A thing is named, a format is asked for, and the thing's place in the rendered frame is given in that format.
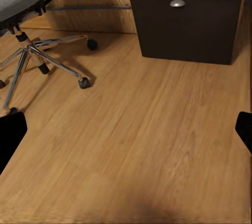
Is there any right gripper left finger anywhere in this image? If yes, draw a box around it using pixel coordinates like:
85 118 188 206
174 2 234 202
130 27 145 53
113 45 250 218
0 112 27 174

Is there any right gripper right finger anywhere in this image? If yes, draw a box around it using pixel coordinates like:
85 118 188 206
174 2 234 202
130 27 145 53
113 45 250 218
235 111 252 154

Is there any swivel chair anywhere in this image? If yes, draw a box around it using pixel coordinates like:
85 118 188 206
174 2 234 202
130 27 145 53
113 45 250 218
0 0 97 115

